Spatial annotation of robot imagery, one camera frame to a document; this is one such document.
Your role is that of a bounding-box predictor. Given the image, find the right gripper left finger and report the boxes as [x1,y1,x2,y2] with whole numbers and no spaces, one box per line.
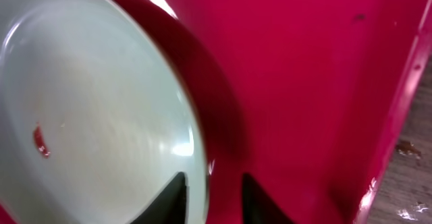
[131,172,187,224]

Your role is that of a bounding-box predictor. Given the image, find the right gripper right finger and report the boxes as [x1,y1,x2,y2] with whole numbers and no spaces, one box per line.
[242,173,294,224]

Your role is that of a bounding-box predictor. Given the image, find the white plate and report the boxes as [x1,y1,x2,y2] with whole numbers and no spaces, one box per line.
[1,0,209,223]

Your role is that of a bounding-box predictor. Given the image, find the red plastic tray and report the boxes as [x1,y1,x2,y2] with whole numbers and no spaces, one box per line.
[0,0,432,224]

